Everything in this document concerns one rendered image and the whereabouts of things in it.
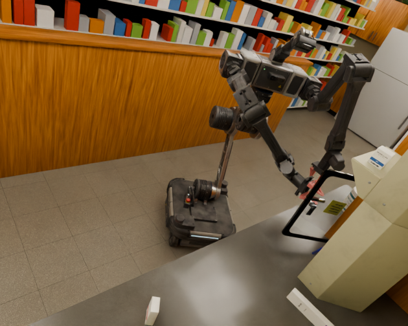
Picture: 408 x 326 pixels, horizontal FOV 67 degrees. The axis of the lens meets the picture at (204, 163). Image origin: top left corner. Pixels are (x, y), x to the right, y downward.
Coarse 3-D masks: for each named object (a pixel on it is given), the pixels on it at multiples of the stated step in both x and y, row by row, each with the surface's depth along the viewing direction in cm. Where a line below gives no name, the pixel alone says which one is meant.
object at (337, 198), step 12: (336, 180) 123; (348, 180) 124; (324, 192) 127; (336, 192) 127; (348, 192) 128; (300, 204) 131; (324, 204) 131; (336, 204) 132; (348, 204) 132; (300, 216) 135; (312, 216) 136; (324, 216) 136; (336, 216) 136; (348, 216) 137; (300, 228) 140; (312, 228) 141; (324, 228) 141; (336, 228) 142
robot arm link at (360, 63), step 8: (344, 56) 136; (352, 56) 133; (360, 56) 134; (344, 64) 137; (352, 64) 130; (360, 64) 129; (368, 64) 130; (336, 72) 145; (344, 72) 139; (360, 72) 129; (368, 72) 129; (336, 80) 146; (328, 88) 153; (336, 88) 150; (320, 96) 161; (328, 96) 157; (312, 104) 166; (328, 104) 166
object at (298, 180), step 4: (296, 176) 142; (300, 176) 142; (312, 176) 141; (292, 180) 143; (296, 180) 141; (300, 180) 140; (304, 180) 138; (308, 180) 141; (296, 184) 142; (300, 184) 139; (296, 192) 142
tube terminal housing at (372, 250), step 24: (384, 192) 100; (360, 216) 107; (384, 216) 101; (336, 240) 115; (360, 240) 108; (384, 240) 104; (312, 264) 125; (336, 264) 117; (360, 264) 112; (384, 264) 110; (312, 288) 127; (336, 288) 121; (360, 288) 119; (384, 288) 117
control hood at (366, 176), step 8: (352, 160) 106; (360, 160) 106; (392, 160) 116; (360, 168) 104; (368, 168) 103; (376, 168) 105; (384, 168) 107; (360, 176) 105; (368, 176) 103; (376, 176) 101; (384, 176) 102; (360, 184) 105; (368, 184) 103; (376, 184) 102; (360, 192) 106; (368, 192) 104
